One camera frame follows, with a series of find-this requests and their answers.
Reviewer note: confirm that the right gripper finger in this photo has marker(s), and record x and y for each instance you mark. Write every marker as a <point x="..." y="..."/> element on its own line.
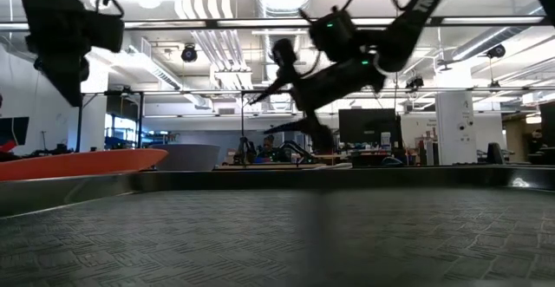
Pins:
<point x="279" y="86"/>
<point x="321" y="137"/>

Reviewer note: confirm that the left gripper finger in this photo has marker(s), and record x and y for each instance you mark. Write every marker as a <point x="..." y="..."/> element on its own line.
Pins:
<point x="69" y="81"/>

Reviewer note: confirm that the pink round plate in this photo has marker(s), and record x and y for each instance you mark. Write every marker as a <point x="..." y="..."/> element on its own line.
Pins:
<point x="78" y="163"/>

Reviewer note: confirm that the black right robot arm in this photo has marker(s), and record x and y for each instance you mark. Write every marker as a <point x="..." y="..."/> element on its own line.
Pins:
<point x="416" y="14"/>

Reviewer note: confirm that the black plastic tray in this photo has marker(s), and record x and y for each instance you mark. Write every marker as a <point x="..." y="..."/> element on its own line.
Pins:
<point x="277" y="235"/>

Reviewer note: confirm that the black computer monitor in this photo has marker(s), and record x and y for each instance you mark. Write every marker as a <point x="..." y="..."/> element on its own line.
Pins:
<point x="368" y="126"/>

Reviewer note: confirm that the person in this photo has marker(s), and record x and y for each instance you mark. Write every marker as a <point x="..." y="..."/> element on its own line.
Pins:
<point x="537" y="136"/>
<point x="269" y="144"/>

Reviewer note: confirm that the white pillar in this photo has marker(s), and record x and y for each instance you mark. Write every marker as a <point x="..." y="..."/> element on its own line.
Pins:
<point x="455" y="139"/>

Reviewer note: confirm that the black office chair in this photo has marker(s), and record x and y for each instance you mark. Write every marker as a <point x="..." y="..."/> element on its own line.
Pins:
<point x="495" y="153"/>

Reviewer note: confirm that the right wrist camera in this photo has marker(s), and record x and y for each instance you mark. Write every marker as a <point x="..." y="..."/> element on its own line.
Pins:
<point x="284" y="53"/>

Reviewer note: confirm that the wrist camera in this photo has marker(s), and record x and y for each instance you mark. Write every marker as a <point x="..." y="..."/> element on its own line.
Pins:
<point x="106" y="31"/>
<point x="284" y="53"/>

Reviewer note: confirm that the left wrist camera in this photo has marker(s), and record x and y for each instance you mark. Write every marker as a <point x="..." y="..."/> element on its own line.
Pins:
<point x="106" y="31"/>

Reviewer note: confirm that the dark wall screen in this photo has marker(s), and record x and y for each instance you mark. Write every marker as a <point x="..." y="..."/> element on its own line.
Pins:
<point x="13" y="128"/>

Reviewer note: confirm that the black metal frame stand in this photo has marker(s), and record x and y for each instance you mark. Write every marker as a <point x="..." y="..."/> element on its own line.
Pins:
<point x="140" y="122"/>

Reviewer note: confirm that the black ceiling dome camera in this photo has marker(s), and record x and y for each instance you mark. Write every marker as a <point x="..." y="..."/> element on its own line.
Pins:
<point x="189" y="54"/>
<point x="495" y="51"/>

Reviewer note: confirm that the black overhead frame bar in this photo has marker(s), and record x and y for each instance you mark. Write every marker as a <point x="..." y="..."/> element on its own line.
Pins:
<point x="173" y="23"/>

